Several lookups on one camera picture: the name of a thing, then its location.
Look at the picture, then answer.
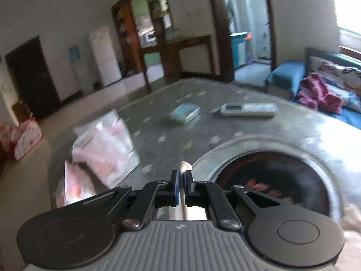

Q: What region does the round inset induction cooker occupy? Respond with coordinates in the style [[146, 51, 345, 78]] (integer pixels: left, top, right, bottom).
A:
[[194, 137, 349, 226]]

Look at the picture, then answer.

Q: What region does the brown door frame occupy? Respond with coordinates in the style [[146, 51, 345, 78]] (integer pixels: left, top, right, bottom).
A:
[[206, 0, 278, 82]]

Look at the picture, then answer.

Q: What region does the wooden shelf cabinet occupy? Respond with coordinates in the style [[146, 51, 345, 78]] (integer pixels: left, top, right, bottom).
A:
[[111, 0, 175, 91]]

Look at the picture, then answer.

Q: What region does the wooden console table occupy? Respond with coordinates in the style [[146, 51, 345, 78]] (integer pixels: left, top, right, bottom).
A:
[[141, 35, 215, 77]]

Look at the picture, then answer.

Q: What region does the window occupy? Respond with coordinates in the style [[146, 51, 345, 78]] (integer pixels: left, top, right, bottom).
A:
[[329, 0, 361, 38]]

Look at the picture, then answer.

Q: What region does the beige towel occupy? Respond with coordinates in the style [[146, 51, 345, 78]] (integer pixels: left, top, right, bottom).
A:
[[155, 161, 208, 221]]

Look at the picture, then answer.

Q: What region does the small pink white plastic packet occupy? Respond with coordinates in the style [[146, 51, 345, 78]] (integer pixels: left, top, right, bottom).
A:
[[55, 159, 98, 208]]

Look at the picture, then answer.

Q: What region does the magenta cloth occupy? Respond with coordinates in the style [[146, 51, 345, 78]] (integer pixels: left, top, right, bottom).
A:
[[295, 73, 343, 115]]

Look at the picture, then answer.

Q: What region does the large pink white plastic packet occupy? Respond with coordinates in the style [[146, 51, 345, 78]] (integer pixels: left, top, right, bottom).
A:
[[72, 110, 141, 188]]

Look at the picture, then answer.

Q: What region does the white water dispenser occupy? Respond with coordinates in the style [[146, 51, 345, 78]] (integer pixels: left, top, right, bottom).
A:
[[69, 45, 93, 91]]

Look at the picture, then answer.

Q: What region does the white refrigerator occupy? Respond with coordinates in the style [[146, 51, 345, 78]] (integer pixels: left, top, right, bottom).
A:
[[90, 27, 123, 87]]

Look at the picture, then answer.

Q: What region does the blue sofa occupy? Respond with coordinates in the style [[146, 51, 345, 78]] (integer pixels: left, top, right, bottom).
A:
[[265, 48, 361, 130]]

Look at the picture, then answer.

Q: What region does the blue cabinet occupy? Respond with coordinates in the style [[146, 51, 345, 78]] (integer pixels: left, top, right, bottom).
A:
[[230, 31, 251, 68]]

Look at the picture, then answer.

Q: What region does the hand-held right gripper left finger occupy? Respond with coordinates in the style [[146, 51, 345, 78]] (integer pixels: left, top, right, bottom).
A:
[[82, 171, 180, 229]]

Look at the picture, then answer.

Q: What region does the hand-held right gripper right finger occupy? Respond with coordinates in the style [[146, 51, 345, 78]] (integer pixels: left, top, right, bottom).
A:
[[184, 171, 280, 230]]

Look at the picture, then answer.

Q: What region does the white remote control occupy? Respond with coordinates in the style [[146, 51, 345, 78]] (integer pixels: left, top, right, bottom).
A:
[[210, 103, 276, 118]]

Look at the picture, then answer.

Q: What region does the dark wooden door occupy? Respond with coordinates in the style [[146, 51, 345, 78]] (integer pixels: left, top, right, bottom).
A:
[[5, 36, 61, 119]]

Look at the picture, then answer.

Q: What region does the small butterfly print pillow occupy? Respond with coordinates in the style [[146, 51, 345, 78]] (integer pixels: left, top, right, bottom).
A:
[[309, 56, 361, 113]]

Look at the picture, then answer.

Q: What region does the grey quilted table cover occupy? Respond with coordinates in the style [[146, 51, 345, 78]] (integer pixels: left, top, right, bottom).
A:
[[46, 77, 361, 223]]

